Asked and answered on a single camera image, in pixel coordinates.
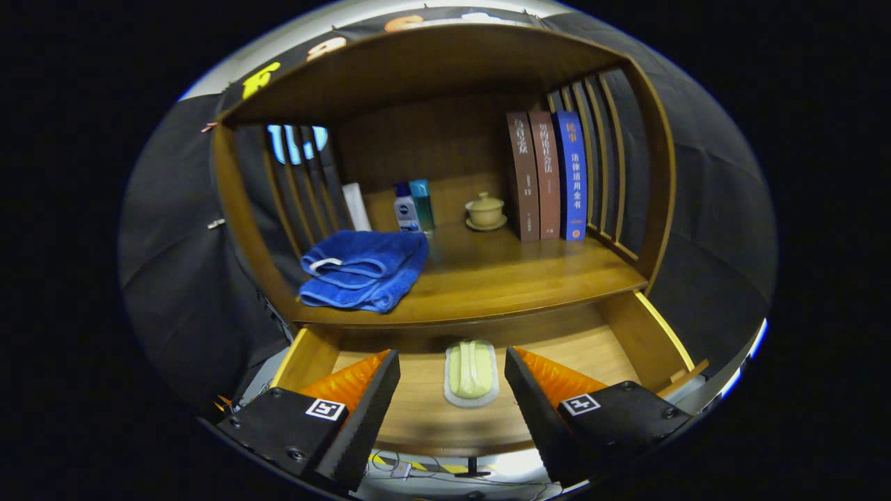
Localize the reddish brown book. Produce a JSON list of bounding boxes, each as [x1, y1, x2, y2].
[[529, 110, 562, 241]]

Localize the blue and white bottle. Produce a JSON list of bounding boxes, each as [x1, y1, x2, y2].
[[393, 182, 422, 232]]

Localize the teal bottle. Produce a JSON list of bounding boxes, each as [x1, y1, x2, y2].
[[409, 179, 437, 234]]

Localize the black backdrop cloth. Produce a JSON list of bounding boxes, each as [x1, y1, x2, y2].
[[117, 3, 777, 418]]

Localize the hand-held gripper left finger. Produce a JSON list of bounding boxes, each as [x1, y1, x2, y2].
[[216, 349, 402, 491]]

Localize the green soap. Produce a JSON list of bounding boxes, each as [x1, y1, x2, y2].
[[443, 339, 500, 408]]

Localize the beige lidded teacup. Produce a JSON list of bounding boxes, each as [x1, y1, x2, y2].
[[465, 192, 507, 232]]

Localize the wooden countertop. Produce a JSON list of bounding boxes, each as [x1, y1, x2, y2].
[[292, 174, 648, 326]]

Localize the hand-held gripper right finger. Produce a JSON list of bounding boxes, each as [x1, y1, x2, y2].
[[505, 347, 693, 488]]

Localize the wooden drawer with black knob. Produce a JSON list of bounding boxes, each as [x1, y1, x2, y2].
[[271, 291, 709, 479]]

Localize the yellow black floor tape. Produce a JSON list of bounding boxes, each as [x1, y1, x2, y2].
[[372, 456, 488, 475]]

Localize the floor cables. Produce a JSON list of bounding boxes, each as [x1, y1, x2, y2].
[[369, 452, 551, 499]]

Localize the dark brown book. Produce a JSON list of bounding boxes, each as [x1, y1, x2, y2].
[[506, 111, 542, 243]]

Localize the wooden cabinet with hutch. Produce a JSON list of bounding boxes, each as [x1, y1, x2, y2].
[[212, 24, 676, 328]]

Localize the blue book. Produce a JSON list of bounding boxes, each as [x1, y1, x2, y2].
[[555, 111, 588, 241]]

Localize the folded blue towel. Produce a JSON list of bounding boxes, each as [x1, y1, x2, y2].
[[298, 230, 430, 314]]

